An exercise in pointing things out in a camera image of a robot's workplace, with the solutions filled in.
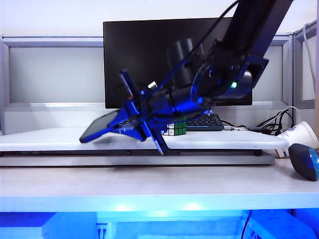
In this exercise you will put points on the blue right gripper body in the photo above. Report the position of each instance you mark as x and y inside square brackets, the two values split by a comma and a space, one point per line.
[154, 109]

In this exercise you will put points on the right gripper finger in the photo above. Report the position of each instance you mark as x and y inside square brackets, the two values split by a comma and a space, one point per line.
[125, 113]
[132, 132]

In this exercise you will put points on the dark blue smartphone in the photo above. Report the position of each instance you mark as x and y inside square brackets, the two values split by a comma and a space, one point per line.
[97, 127]

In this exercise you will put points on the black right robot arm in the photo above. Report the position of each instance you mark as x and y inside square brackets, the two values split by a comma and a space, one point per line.
[249, 25]

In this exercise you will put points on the Rubik's cube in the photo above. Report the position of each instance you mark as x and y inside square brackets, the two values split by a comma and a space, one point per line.
[178, 128]

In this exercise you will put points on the black computer keyboard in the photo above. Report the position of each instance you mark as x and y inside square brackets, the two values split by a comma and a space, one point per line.
[204, 122]

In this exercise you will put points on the black computer monitor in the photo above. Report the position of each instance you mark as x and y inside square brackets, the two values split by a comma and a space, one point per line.
[139, 49]

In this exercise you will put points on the white desk riser platform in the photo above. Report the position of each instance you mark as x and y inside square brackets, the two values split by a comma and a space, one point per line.
[211, 143]

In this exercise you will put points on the grey wide partition panel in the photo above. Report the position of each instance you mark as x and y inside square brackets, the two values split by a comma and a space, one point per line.
[49, 74]

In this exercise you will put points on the white socket under desk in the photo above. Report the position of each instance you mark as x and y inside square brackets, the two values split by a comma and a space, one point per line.
[101, 230]

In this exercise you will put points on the grey narrow partition panel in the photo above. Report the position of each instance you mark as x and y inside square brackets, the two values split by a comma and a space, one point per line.
[297, 74]

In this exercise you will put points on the white paper cup blue print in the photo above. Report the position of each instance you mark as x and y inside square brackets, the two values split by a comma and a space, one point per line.
[302, 134]

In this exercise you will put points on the black and blue computer mouse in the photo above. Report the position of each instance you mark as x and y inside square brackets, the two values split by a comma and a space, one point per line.
[300, 161]

